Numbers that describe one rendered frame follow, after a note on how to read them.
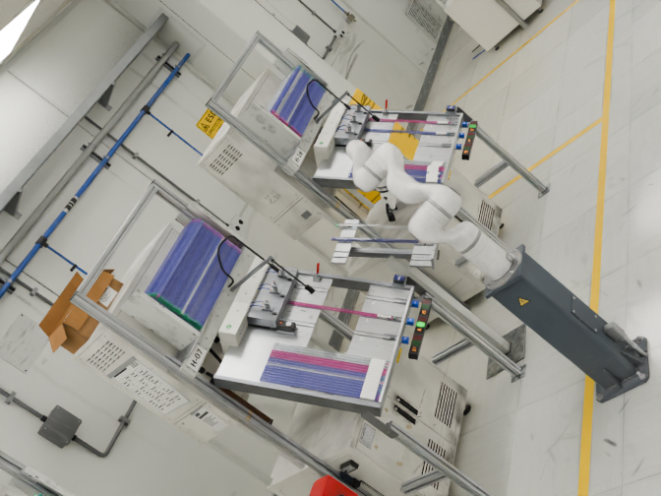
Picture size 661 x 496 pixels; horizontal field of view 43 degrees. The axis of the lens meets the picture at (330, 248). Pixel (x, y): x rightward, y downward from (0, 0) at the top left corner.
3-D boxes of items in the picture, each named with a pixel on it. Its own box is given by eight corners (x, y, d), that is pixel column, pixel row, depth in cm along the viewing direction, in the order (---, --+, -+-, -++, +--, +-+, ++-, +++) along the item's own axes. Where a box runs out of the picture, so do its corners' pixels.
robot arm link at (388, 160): (444, 237, 315) (472, 204, 313) (429, 224, 306) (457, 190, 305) (371, 177, 349) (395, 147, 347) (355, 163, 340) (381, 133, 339)
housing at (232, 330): (274, 279, 398) (271, 258, 389) (240, 356, 364) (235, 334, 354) (259, 277, 400) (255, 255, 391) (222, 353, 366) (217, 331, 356)
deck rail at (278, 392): (381, 413, 335) (381, 403, 331) (380, 417, 334) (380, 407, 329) (216, 383, 352) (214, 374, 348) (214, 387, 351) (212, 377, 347)
